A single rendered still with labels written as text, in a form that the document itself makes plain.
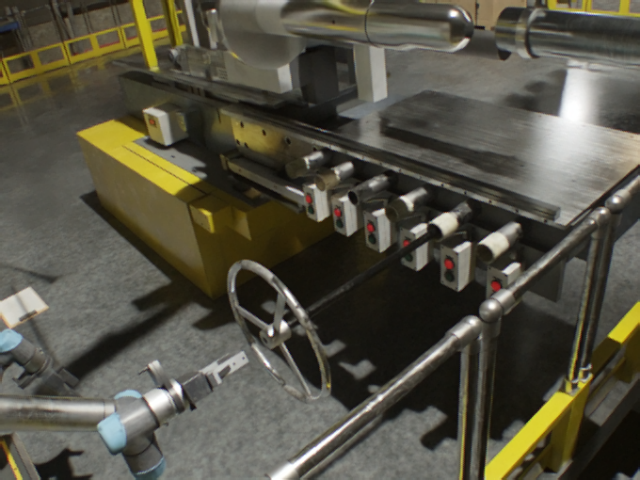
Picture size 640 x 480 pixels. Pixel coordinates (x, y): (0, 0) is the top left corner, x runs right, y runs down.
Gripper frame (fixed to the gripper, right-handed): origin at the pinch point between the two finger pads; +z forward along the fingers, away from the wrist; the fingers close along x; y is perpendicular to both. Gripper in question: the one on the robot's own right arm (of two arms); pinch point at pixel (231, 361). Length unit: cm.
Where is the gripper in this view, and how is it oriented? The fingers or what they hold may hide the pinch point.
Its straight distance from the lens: 127.2
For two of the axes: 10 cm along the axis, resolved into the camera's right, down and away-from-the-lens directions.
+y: 4.8, 8.8, 0.0
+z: 7.6, -4.1, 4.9
